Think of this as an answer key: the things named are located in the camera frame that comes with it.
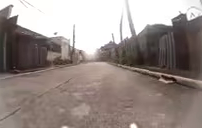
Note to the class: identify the concrete kerb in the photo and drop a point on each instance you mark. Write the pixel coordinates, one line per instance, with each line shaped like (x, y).
(185, 81)
(25, 73)

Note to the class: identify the bushes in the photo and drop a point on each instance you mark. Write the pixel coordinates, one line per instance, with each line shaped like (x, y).
(60, 61)

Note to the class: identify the white building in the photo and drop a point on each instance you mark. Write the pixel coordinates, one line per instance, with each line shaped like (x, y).
(63, 46)

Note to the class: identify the grey concrete road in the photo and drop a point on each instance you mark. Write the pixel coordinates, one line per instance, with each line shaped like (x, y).
(95, 90)

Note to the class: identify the robot's own part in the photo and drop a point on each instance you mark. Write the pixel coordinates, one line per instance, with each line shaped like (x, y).
(133, 125)
(65, 127)

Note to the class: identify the row of dark buildings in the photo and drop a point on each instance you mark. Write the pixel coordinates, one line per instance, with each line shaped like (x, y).
(182, 46)

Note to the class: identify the dark low building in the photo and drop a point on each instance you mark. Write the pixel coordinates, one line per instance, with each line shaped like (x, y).
(19, 50)

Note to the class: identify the leaning pole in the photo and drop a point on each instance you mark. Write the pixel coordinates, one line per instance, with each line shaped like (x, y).
(130, 20)

